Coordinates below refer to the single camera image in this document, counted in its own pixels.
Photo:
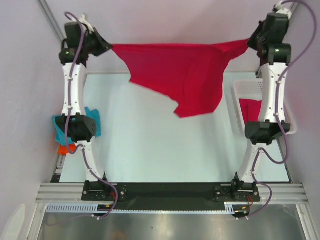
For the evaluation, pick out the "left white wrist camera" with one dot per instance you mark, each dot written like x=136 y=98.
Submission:
x=83 y=20

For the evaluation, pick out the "white slotted cable duct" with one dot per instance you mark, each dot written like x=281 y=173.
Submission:
x=96 y=208

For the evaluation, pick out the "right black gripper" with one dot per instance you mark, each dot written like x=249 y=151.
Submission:
x=252 y=42

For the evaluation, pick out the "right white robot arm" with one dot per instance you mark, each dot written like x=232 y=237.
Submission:
x=275 y=57

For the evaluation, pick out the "white plastic basket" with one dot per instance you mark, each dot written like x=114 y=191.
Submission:
x=252 y=89

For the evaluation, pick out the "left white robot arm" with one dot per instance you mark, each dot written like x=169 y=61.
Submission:
x=74 y=69

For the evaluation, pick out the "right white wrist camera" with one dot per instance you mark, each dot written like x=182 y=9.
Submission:
x=279 y=8

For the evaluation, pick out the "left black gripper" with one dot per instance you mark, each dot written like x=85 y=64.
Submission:
x=102 y=45

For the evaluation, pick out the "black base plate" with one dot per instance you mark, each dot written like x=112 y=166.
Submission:
x=205 y=196

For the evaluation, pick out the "red t shirt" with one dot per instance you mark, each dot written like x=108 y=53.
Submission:
x=250 y=109
x=190 y=74

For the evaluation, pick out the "orange folded t shirt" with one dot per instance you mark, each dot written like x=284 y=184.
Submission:
x=63 y=150

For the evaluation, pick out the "red t shirt in basket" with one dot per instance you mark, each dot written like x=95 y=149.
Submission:
x=250 y=109

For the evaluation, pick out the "teal folded t shirt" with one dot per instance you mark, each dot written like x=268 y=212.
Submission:
x=80 y=127

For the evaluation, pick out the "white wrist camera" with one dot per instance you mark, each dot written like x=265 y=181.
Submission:
x=279 y=8
x=83 y=20

